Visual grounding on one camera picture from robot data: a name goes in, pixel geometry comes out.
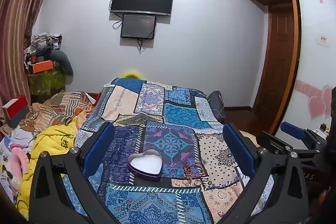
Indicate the red box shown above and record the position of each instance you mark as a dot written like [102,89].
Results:
[13,108]

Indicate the pink plush item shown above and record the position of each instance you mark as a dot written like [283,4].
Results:
[21,158]

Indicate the pile of clothes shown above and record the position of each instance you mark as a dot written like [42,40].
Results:
[44,43]

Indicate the orange box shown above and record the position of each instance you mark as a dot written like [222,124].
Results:
[43,67]

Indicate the purple heart-shaped tin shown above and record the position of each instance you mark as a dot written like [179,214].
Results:
[144,174]

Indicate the yellow blanket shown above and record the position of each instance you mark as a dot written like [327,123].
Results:
[55,140]

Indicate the striped brown curtain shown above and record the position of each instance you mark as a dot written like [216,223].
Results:
[18,16]

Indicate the yellow plush object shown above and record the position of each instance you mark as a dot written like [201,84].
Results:
[131,75]

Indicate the white cartoon-print sheet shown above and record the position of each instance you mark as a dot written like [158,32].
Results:
[8,161]

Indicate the small black wall monitor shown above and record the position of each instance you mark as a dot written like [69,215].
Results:
[138,26]

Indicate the dark bag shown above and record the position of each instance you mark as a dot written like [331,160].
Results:
[215,104]

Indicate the grey plush pillow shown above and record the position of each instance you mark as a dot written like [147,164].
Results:
[65,64]

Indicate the patchwork printed blanket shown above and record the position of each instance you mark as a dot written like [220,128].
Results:
[168,113]

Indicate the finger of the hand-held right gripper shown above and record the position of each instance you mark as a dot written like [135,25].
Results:
[270,140]
[291,129]

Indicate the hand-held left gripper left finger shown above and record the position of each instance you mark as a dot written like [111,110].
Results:
[98,150]

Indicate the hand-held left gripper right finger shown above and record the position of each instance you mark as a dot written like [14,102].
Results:
[240,150]

